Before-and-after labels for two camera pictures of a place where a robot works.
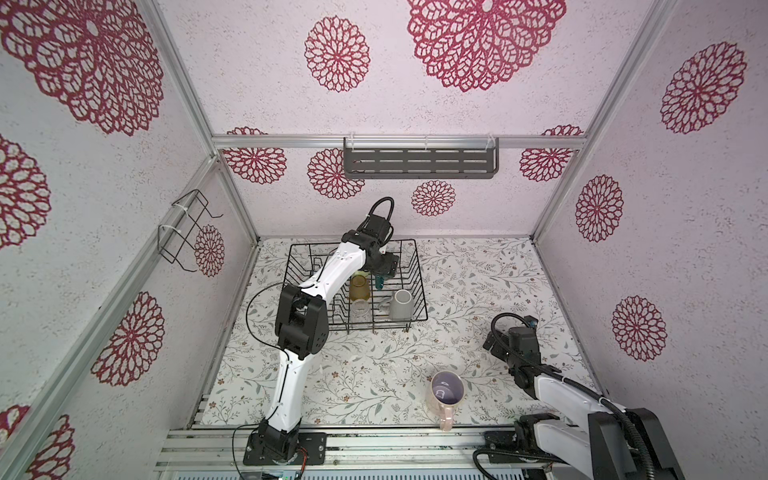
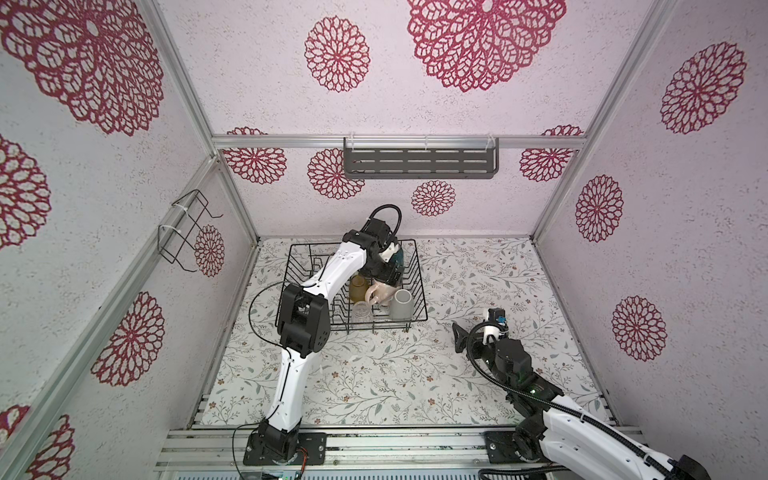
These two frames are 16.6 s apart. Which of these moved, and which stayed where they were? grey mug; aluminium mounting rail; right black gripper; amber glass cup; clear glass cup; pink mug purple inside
Moved: right black gripper; pink mug purple inside
Stayed: aluminium mounting rail; grey mug; clear glass cup; amber glass cup
